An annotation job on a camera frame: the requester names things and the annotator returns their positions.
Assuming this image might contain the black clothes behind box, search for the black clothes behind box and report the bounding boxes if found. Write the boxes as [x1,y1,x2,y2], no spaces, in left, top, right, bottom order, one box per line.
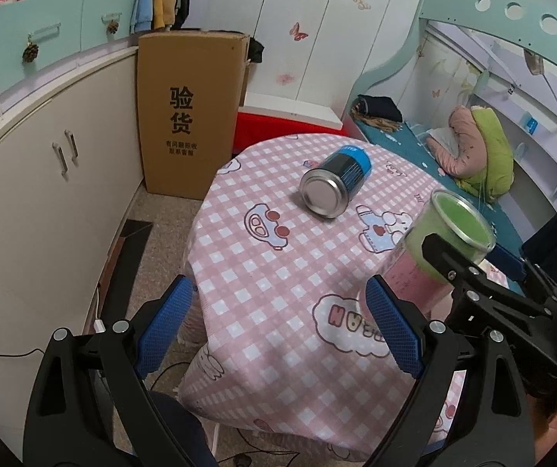
[248,37,265,64]

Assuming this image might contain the tall cardboard box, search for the tall cardboard box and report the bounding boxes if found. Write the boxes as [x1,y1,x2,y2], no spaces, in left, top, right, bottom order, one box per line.
[136,31,250,199]

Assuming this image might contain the red storage box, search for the red storage box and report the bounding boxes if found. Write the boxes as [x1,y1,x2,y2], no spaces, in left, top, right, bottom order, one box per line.
[232,112,348,155]

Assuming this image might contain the cream low cabinet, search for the cream low cabinet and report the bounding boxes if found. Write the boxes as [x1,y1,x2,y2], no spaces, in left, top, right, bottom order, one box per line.
[0,45,146,453]

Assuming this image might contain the black cable on floor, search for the black cable on floor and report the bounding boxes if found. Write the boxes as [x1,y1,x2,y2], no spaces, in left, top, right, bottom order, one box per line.
[0,347,47,359]

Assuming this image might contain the white board on box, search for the white board on box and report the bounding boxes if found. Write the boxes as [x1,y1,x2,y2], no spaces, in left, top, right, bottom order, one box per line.
[240,92,343,131]

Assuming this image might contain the pink checkered tablecloth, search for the pink checkered tablecloth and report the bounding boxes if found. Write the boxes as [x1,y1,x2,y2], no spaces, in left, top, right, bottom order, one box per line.
[178,134,444,462]

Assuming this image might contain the teal bunk bed frame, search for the teal bunk bed frame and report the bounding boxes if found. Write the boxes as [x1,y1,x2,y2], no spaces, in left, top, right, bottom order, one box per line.
[349,0,557,211]

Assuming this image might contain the blue black metal can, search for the blue black metal can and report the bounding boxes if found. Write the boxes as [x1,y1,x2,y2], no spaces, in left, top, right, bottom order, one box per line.
[300,146,372,219]

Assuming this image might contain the white panel wardrobe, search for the white panel wardrobe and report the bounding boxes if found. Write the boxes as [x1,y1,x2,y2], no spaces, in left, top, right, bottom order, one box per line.
[187,0,418,114]

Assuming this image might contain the small blue box on shelf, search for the small blue box on shelf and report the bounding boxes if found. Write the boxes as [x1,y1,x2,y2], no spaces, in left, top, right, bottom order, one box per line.
[521,112,539,135]

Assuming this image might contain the pine cone drawer ornament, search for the pine cone drawer ornament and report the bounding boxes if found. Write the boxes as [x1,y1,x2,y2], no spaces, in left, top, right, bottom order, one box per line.
[22,42,39,64]

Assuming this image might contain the teal drawer unit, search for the teal drawer unit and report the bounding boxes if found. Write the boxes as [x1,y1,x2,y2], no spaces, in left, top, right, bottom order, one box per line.
[0,0,134,117]

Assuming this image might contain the pink green rolled quilt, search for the pink green rolled quilt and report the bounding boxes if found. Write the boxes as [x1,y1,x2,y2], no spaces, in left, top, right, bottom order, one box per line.
[425,105,515,205]

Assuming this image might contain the white pillow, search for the white pillow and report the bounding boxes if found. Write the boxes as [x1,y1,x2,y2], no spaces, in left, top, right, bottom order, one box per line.
[428,126,459,155]

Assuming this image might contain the folded dark clothes pile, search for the folded dark clothes pile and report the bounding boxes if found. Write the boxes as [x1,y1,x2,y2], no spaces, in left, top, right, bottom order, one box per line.
[350,95,404,133]

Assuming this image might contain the pink green tin can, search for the pink green tin can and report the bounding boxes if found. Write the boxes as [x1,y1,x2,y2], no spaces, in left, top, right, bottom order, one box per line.
[373,190,496,315]

